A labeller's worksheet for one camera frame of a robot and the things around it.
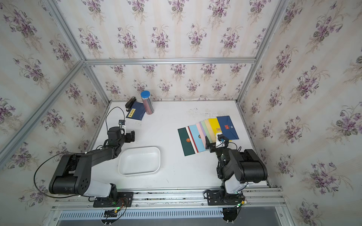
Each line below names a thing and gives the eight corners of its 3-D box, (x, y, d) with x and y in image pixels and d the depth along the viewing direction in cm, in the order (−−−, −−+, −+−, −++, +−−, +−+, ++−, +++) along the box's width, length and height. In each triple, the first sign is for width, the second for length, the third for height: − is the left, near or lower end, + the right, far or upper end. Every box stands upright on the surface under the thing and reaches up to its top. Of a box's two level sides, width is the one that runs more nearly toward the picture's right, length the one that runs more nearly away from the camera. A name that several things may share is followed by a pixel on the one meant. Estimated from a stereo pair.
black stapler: (125, 110, 116) (123, 106, 112) (133, 99, 124) (132, 95, 120) (128, 111, 115) (126, 107, 111) (136, 100, 124) (135, 95, 120)
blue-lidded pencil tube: (145, 114, 113) (139, 97, 99) (146, 108, 118) (141, 90, 103) (153, 114, 114) (149, 97, 99) (154, 108, 118) (150, 90, 103)
